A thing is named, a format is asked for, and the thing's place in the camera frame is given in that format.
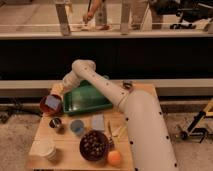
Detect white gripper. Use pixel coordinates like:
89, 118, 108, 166
62, 71, 80, 93

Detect blue sponge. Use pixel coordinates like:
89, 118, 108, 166
45, 95, 60, 110

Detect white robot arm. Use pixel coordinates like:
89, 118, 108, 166
62, 60, 179, 171

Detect red bowl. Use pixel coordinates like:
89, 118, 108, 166
39, 94, 62, 116

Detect dark bowl with nuts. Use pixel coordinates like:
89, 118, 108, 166
79, 130, 109, 162

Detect green plastic tray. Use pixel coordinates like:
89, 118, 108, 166
63, 81, 113, 116

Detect small metal cup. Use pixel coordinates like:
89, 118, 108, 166
49, 117, 62, 132

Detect blue plastic cup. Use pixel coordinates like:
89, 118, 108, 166
70, 120, 84, 136

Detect white stacked bowls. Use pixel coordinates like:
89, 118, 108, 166
34, 139, 56, 161

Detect orange fruit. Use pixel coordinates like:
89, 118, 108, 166
107, 150, 122, 166

